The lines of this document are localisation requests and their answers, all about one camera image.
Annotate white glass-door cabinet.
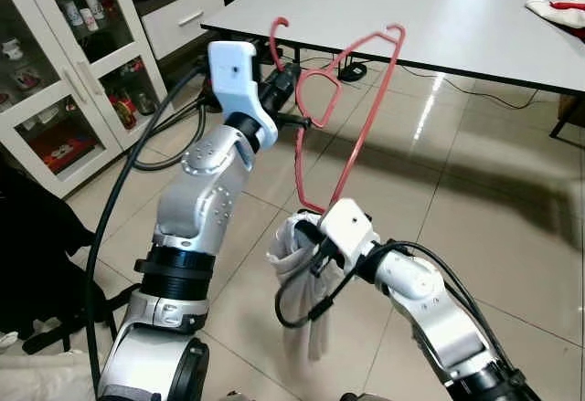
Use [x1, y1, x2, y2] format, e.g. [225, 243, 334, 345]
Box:
[0, 0, 170, 201]

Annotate cream white garment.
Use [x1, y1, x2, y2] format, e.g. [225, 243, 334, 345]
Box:
[526, 0, 585, 29]

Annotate dark red hanger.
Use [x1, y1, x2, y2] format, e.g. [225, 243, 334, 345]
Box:
[268, 17, 406, 215]

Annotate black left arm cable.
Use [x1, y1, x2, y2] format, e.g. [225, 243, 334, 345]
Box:
[84, 61, 213, 395]

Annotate white table black legs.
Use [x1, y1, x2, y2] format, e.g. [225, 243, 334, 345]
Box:
[199, 0, 585, 137]

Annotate thin white top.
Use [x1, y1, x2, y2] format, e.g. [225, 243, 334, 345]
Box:
[265, 214, 344, 361]

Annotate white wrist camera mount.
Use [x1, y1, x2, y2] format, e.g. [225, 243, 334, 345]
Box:
[207, 41, 280, 151]
[318, 198, 378, 269]

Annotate grey vacuum hose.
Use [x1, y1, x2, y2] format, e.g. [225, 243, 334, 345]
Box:
[131, 100, 209, 174]

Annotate black power adapter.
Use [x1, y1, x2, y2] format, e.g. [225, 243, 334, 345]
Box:
[338, 61, 367, 80]

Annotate white drawer unit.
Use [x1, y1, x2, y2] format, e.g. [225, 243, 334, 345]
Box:
[137, 0, 228, 62]

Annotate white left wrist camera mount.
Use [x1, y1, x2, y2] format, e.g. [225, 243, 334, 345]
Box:
[207, 41, 280, 151]

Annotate red box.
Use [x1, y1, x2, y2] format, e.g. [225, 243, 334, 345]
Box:
[41, 136, 92, 172]

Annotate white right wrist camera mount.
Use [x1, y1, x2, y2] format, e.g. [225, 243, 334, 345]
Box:
[318, 198, 378, 269]

